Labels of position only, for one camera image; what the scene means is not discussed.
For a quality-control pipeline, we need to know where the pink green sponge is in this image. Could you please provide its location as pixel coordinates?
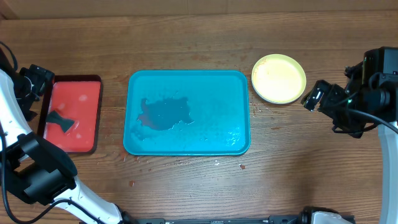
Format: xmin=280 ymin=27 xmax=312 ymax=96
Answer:
xmin=46 ymin=110 xmax=75 ymax=133

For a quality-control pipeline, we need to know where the yellow-green plate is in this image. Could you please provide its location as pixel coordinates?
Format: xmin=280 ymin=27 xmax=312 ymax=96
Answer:
xmin=251 ymin=54 xmax=307 ymax=105

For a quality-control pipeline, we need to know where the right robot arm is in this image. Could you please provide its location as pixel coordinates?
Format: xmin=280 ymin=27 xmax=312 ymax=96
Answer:
xmin=301 ymin=47 xmax=397 ymax=223

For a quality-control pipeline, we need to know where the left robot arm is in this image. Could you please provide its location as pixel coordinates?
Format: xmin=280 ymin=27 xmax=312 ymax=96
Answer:
xmin=1 ymin=53 xmax=135 ymax=223

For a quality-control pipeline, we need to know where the red water basin tray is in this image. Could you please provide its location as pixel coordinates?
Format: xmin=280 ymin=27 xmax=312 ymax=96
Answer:
xmin=37 ymin=75 xmax=103 ymax=154

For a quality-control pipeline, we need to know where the blue plastic tray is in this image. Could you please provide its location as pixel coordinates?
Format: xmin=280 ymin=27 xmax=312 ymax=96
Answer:
xmin=123 ymin=70 xmax=251 ymax=156

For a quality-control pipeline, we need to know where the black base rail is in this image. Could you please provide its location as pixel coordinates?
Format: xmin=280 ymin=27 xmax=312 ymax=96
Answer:
xmin=127 ymin=215 xmax=314 ymax=224

